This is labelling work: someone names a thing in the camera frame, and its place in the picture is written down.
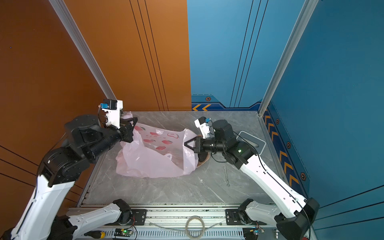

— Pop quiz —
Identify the right aluminium corner post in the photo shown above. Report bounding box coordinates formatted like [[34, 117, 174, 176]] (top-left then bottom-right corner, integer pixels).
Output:
[[258, 0, 319, 117]]

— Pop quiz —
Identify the white grey tissue box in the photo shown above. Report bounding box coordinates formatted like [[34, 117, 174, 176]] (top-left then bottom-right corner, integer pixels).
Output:
[[237, 131, 266, 154]]

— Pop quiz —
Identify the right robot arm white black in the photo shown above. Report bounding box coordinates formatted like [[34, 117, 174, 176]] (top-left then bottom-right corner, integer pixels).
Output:
[[184, 117, 320, 240]]

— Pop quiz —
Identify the left aluminium corner post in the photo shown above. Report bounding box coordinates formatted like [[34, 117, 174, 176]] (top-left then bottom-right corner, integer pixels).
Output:
[[49, 0, 117, 100]]

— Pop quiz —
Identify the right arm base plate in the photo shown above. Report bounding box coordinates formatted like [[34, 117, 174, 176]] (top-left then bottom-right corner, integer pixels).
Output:
[[225, 209, 250, 226]]

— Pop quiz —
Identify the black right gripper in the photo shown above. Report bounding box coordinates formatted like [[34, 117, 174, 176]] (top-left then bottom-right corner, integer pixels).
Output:
[[184, 136, 227, 154]]

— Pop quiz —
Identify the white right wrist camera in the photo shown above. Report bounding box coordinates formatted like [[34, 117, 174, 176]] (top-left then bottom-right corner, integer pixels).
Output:
[[194, 117, 211, 139]]

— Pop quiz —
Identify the pink fruit plate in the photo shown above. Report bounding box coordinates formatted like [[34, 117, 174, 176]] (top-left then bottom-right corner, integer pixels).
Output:
[[197, 157, 210, 168]]

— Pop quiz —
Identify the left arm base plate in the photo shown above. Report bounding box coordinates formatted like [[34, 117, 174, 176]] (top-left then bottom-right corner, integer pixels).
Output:
[[119, 209, 147, 226]]

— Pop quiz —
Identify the coiled clear cable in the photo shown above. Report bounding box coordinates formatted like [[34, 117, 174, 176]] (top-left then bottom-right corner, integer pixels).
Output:
[[148, 215, 224, 240]]

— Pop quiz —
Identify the aluminium front rail frame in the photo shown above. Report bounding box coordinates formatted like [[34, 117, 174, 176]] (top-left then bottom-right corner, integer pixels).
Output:
[[61, 199, 240, 238]]

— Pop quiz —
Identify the left green circuit board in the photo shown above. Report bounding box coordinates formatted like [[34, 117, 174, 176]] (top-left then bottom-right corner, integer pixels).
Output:
[[114, 228, 135, 238]]

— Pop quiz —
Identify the green circuit board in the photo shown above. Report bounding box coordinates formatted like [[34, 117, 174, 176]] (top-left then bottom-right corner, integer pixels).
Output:
[[114, 228, 135, 238], [250, 228, 265, 235]]

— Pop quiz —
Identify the pink printed plastic bag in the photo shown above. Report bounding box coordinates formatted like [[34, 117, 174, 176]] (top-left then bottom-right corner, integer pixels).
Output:
[[116, 120, 198, 179]]

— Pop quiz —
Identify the yellow black screwdriver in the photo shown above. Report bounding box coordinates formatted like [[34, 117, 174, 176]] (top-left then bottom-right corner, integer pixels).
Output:
[[84, 231, 106, 239]]

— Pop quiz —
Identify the silver wrench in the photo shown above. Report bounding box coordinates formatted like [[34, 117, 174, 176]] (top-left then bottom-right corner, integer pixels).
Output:
[[223, 166, 230, 187]]

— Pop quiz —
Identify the aluminium corner post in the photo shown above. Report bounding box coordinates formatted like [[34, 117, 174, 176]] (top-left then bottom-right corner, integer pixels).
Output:
[[258, 0, 319, 117], [49, 0, 117, 100]]

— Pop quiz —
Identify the right green circuit board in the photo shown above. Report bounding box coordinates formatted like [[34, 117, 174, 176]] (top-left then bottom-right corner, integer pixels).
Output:
[[250, 228, 265, 235]]

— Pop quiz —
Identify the dark avocado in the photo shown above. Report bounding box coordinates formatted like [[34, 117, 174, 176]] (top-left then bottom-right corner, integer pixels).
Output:
[[198, 152, 210, 164]]

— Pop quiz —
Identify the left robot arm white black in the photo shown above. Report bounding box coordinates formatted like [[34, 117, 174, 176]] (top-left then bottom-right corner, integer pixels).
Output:
[[1, 115, 138, 240]]

